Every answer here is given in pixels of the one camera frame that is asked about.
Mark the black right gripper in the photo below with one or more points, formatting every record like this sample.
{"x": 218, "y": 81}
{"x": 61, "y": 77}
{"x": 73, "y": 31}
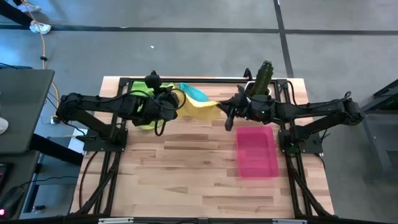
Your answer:
{"x": 258, "y": 109}

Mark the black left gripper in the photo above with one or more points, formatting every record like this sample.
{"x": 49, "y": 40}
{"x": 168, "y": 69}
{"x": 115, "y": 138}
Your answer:
{"x": 163, "y": 107}

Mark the lime green microfiber towel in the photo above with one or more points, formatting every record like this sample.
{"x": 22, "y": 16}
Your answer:
{"x": 149, "y": 126}

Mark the yellow microfiber towel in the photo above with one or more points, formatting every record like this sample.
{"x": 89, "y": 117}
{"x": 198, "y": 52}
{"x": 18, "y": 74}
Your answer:
{"x": 199, "y": 110}

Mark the teal microfiber towel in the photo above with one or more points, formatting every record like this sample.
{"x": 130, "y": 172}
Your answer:
{"x": 192, "y": 91}

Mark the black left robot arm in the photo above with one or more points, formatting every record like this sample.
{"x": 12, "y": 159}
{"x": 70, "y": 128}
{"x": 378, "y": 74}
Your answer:
{"x": 102, "y": 104}

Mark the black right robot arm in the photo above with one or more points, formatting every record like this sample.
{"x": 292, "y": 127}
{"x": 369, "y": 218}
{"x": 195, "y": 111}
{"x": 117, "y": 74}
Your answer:
{"x": 311, "y": 109}

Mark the bright green microfiber towel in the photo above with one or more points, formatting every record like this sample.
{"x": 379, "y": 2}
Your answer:
{"x": 138, "y": 87}

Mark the pink plastic basket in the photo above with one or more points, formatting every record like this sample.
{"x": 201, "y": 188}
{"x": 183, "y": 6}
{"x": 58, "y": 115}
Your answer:
{"x": 256, "y": 152}

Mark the green cactus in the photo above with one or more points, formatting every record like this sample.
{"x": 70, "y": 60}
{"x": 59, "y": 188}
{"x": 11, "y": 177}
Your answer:
{"x": 263, "y": 77}

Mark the yellow power plug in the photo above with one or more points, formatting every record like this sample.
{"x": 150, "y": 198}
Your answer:
{"x": 56, "y": 119}

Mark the black desk leg beam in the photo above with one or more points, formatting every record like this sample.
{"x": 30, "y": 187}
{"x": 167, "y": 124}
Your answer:
{"x": 56, "y": 149}

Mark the dark grey desk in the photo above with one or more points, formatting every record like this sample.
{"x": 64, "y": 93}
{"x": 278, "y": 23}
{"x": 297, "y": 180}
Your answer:
{"x": 25, "y": 105}

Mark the person's white shoe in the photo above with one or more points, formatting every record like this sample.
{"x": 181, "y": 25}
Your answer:
{"x": 29, "y": 7}
{"x": 40, "y": 28}

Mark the grey metal stand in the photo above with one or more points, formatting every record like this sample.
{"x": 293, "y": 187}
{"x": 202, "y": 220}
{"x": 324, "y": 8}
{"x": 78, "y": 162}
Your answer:
{"x": 374, "y": 140}

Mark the person's leg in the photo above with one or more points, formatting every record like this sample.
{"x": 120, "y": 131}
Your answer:
{"x": 12, "y": 14}

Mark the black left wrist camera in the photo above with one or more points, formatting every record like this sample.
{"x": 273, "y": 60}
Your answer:
{"x": 153, "y": 81}

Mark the black metal table frame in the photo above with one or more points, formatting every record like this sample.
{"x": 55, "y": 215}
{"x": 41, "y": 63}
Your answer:
{"x": 202, "y": 80}

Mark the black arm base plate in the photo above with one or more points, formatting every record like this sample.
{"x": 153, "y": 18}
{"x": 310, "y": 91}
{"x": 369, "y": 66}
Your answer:
{"x": 311, "y": 146}
{"x": 93, "y": 145}

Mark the silver metal bracket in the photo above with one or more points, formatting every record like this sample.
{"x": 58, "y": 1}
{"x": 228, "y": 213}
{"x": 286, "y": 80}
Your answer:
{"x": 289, "y": 221}
{"x": 115, "y": 220}

